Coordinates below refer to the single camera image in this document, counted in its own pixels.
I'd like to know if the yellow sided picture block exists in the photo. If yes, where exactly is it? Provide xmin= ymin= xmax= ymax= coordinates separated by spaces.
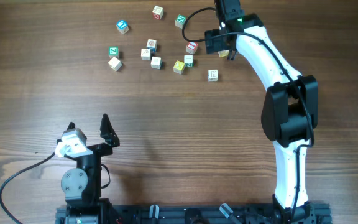
xmin=218 ymin=50 xmax=229 ymax=58

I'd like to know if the wooden K letter block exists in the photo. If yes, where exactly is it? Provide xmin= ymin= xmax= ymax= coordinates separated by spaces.
xmin=208 ymin=70 xmax=219 ymax=82

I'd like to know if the red I letter block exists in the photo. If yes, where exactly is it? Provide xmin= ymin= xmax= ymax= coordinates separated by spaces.
xmin=186 ymin=42 xmax=198 ymax=55

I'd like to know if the green sided wooden block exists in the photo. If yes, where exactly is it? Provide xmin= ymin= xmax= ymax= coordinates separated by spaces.
xmin=184 ymin=55 xmax=194 ymax=67

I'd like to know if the wooden fish nine block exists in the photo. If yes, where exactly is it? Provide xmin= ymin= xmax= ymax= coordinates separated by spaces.
xmin=150 ymin=56 xmax=162 ymax=70

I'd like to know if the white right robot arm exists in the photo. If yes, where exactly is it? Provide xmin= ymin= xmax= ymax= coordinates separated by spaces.
xmin=205 ymin=1 xmax=318 ymax=223

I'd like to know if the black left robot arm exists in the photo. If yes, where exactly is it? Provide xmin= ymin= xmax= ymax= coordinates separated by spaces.
xmin=55 ymin=114 xmax=120 ymax=208

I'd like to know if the green N block top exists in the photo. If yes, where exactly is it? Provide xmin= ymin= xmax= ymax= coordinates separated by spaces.
xmin=175 ymin=14 xmax=186 ymax=29

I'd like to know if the yellow letter block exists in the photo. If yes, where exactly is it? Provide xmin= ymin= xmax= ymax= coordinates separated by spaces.
xmin=173 ymin=60 xmax=185 ymax=74

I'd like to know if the plain wooden block left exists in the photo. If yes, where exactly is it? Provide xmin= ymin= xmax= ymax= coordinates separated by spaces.
xmin=108 ymin=57 xmax=122 ymax=71

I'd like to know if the red letter block top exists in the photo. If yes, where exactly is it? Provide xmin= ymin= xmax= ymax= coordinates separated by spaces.
xmin=152 ymin=6 xmax=164 ymax=20

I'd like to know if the green Z letter block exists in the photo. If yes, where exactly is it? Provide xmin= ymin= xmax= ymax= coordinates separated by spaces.
xmin=109 ymin=46 xmax=120 ymax=58

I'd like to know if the blue sided picture block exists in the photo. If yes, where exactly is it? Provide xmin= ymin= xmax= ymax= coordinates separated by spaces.
xmin=146 ymin=39 xmax=158 ymax=53

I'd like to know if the wooden picture block centre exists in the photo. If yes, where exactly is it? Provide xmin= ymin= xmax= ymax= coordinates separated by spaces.
xmin=140 ymin=49 xmax=151 ymax=60

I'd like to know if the blue I letter block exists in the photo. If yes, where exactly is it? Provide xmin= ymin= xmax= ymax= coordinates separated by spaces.
xmin=116 ymin=20 xmax=129 ymax=34

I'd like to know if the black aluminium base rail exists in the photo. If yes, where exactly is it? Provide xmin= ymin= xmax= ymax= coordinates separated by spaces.
xmin=55 ymin=200 xmax=333 ymax=224

